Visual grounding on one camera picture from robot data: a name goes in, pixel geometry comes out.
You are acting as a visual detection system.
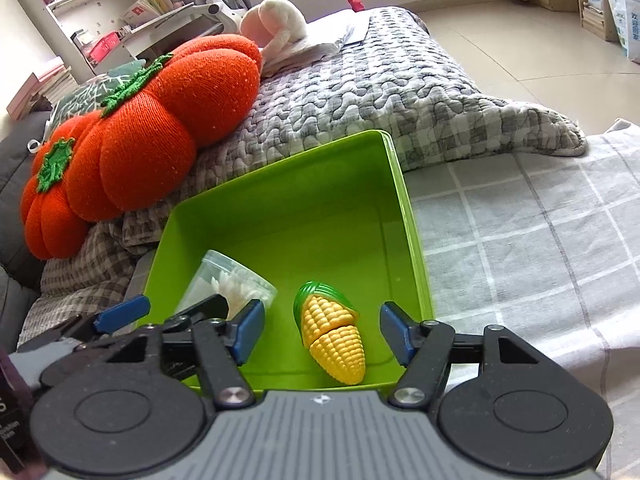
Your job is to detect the clear cotton swab jar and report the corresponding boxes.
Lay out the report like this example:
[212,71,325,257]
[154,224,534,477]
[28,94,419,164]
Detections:
[175,250,278,318]

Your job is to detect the toy corn cob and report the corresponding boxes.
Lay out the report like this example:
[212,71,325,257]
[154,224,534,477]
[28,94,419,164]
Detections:
[293,281,367,386]

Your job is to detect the dark grey sofa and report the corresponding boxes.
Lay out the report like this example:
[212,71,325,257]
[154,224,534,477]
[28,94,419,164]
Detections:
[0,112,49,353]

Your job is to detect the small orange pumpkin cushion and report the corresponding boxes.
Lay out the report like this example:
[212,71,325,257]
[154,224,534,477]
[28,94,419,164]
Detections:
[20,110,100,260]

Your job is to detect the green plastic bin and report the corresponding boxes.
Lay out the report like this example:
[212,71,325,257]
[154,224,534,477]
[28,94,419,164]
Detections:
[145,130,432,391]

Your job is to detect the grey checked bed sheet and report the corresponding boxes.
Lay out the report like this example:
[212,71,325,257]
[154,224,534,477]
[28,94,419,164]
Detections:
[405,120,639,479]

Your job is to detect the large orange pumpkin cushion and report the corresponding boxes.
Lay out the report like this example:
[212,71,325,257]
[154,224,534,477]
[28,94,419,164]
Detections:
[63,35,262,222]

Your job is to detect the green patterned pillow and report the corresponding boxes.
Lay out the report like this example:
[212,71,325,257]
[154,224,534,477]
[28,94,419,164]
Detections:
[42,60,145,141]

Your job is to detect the pink book stack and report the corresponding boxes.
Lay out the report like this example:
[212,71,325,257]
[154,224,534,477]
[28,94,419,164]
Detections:
[6,56,78,120]

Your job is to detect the grey quilted blanket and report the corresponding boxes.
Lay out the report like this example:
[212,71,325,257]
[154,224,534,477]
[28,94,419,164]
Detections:
[1,8,587,346]

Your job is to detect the pink white plush toy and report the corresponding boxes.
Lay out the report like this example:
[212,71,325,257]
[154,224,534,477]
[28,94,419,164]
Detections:
[239,0,307,63]

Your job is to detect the white bookshelf with books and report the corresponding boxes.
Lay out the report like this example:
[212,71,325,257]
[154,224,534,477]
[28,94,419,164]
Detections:
[17,0,207,82]

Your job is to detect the white paper shopping bag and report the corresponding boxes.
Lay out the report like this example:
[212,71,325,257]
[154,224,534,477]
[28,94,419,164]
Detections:
[608,0,640,63]

